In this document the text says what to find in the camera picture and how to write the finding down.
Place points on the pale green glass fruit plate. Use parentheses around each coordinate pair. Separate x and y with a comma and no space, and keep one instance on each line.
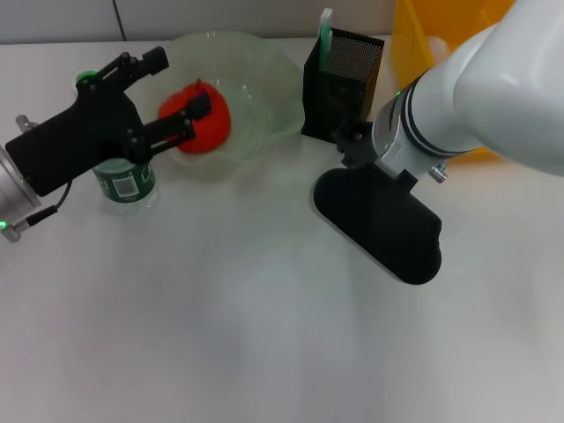
(264,88)

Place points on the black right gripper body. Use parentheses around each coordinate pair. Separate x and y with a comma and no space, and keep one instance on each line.
(363,143)

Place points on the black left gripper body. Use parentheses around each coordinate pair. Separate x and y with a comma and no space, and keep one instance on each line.
(79,136)

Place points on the yellow plastic storage bin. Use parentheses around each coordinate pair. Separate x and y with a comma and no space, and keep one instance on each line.
(410,48)

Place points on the black mesh pen holder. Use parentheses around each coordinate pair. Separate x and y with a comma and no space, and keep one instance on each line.
(335,101)

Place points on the green utility knife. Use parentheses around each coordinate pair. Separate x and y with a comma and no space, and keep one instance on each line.
(325,39)

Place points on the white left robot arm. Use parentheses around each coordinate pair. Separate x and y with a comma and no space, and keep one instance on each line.
(11,185)

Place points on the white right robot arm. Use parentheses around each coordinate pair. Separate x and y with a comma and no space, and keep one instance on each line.
(484,88)

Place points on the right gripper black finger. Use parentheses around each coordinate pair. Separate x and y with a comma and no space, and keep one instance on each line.
(346,134)
(350,161)

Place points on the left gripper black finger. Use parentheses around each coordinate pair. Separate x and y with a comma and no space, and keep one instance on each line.
(200,108)
(156,61)

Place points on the green label water bottle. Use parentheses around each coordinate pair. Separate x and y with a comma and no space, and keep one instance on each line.
(123,185)

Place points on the red-orange toy orange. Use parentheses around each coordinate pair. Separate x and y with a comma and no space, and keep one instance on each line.
(211,132)

